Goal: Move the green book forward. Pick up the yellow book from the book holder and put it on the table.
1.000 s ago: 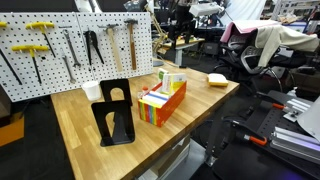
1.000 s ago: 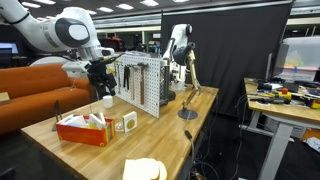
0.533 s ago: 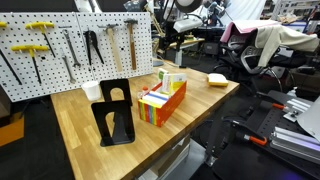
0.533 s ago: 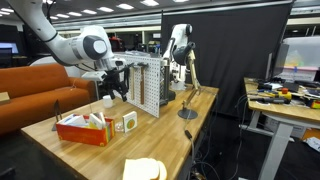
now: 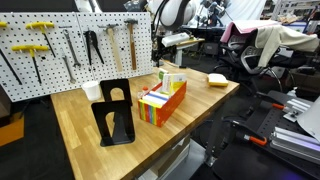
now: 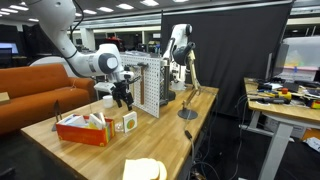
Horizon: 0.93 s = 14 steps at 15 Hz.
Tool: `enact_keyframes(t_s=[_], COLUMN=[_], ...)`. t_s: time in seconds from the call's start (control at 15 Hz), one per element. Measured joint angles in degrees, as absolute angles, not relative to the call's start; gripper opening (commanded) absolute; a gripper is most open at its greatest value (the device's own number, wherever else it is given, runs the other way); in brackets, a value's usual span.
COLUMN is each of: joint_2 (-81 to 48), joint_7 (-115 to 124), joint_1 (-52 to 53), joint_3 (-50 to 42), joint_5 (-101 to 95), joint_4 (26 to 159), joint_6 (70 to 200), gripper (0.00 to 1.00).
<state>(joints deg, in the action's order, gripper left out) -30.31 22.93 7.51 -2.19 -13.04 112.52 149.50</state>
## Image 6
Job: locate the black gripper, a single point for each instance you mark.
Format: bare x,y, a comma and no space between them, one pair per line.
122,88

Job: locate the small white green-print book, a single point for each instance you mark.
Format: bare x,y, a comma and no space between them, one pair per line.
130,122

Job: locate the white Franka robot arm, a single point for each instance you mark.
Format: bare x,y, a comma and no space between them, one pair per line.
60,20

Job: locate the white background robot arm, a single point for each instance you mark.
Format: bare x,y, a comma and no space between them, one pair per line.
180,31

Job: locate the red cardboard book holder box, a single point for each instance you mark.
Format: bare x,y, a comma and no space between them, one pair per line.
83,135

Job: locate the white blue-striped book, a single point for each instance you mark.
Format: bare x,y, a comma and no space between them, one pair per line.
75,120

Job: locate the white paper cup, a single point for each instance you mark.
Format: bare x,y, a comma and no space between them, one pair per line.
108,101

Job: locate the small clear plastic cup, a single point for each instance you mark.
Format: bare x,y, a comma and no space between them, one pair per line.
119,127

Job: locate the white pegboard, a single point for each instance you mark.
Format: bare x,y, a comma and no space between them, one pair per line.
151,86

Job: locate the black pegboard stand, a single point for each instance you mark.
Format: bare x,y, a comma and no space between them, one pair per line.
166,86

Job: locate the black metal bookend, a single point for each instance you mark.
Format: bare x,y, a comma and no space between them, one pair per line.
57,111

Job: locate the yellow sponge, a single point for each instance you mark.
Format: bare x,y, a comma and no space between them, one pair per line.
143,170

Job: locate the orange sofa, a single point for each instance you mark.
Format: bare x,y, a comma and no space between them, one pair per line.
33,100

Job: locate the ceiling light panel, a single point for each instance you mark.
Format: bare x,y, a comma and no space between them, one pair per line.
125,6
18,7
149,2
105,9

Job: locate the tan wooden block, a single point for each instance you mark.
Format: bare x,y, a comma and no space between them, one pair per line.
4,97

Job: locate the black curtain partition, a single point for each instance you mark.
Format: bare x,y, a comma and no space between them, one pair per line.
233,50

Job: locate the black hand tool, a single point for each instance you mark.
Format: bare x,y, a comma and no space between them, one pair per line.
270,100

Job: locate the wooden desk with white legs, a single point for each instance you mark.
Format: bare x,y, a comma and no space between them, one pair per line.
283,113

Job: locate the computer monitor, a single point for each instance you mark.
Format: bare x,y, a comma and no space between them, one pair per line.
300,56

